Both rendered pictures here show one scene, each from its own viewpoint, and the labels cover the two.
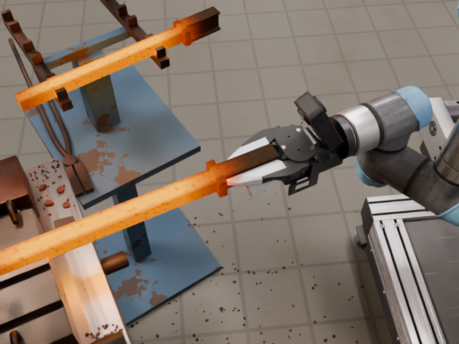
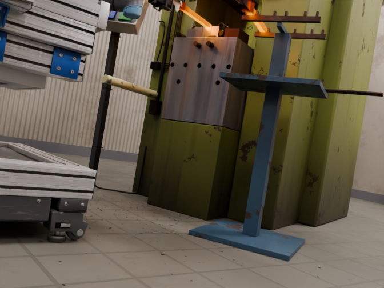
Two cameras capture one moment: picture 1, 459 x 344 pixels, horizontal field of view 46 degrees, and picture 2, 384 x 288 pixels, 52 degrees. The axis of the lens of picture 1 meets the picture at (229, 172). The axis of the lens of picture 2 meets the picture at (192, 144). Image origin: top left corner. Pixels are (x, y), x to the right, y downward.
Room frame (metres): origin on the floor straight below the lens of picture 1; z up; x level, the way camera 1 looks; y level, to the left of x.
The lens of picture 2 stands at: (2.17, -0.85, 0.35)
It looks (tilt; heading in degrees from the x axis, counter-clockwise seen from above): 0 degrees down; 148
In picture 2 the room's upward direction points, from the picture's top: 9 degrees clockwise
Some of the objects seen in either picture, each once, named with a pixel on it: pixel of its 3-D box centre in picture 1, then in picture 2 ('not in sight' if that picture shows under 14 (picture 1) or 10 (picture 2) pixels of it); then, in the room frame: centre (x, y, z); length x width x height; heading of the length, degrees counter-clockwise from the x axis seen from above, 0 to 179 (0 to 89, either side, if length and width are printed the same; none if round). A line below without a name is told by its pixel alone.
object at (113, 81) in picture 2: not in sight; (132, 87); (0.07, 0.01, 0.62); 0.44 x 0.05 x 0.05; 116
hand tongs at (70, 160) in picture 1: (46, 105); (307, 89); (0.94, 0.45, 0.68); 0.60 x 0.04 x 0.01; 28
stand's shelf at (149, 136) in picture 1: (105, 123); (275, 86); (0.90, 0.30, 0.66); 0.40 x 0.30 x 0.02; 34
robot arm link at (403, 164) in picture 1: (387, 160); (130, 3); (0.60, -0.28, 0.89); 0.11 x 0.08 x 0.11; 47
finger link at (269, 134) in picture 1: (269, 144); not in sight; (0.54, -0.06, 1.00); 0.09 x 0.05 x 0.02; 113
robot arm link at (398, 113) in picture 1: (393, 117); not in sight; (0.61, -0.27, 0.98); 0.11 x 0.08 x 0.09; 116
